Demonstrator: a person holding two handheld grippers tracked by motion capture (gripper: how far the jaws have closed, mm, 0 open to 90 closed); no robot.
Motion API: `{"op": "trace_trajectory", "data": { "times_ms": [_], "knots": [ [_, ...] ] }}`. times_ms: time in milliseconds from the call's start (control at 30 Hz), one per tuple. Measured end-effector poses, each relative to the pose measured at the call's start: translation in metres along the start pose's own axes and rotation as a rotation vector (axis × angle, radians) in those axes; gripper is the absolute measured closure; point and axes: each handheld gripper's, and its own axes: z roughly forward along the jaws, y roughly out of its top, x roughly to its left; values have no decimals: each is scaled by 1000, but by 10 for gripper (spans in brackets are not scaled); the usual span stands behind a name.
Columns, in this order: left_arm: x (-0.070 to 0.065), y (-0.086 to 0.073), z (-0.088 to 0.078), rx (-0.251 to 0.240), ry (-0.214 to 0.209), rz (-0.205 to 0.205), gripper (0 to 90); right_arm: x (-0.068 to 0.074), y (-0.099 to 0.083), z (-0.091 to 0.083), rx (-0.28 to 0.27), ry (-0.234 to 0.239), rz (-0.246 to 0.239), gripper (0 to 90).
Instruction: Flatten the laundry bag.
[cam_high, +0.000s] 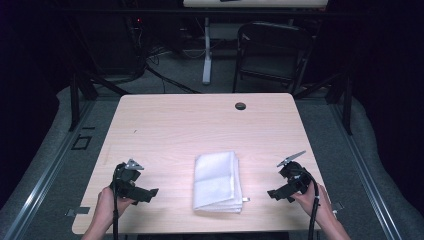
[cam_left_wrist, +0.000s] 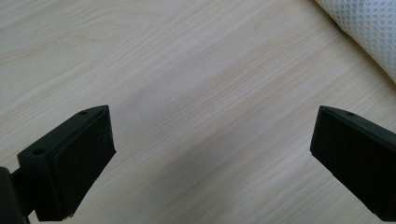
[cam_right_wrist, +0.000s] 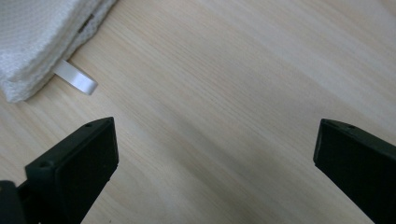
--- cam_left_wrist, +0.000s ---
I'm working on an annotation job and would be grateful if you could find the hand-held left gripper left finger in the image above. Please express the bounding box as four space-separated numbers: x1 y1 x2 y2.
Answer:
17 105 117 222

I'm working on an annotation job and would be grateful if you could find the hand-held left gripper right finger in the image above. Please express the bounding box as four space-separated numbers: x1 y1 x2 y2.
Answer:
309 105 396 222

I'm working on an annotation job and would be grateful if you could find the white mesh bag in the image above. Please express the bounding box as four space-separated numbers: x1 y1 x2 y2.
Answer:
314 0 396 84

